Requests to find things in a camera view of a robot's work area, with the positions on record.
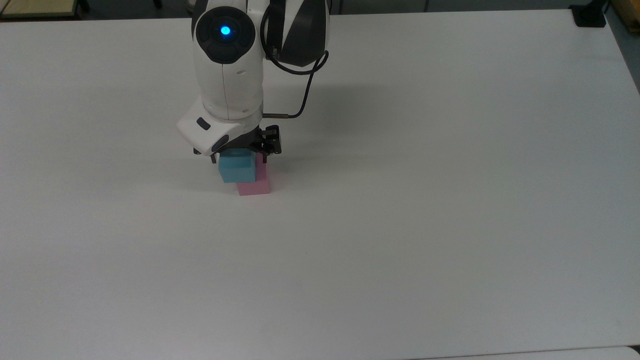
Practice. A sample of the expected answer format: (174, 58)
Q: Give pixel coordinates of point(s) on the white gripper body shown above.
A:
(210, 127)

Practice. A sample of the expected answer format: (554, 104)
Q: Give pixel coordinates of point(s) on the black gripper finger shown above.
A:
(267, 142)
(214, 157)

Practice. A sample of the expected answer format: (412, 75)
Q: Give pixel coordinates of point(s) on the blue cube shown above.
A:
(237, 166)

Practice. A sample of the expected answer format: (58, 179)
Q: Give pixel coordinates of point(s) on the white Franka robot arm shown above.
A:
(230, 75)

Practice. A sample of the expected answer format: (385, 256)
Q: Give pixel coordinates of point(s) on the pink cube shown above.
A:
(256, 186)

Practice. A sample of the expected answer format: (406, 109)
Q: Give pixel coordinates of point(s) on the wooden side table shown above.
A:
(37, 7)

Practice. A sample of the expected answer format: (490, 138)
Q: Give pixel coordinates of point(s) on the black table clamp base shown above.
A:
(590, 15)

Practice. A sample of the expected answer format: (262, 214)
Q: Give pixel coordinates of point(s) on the wooden board edge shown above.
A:
(627, 15)

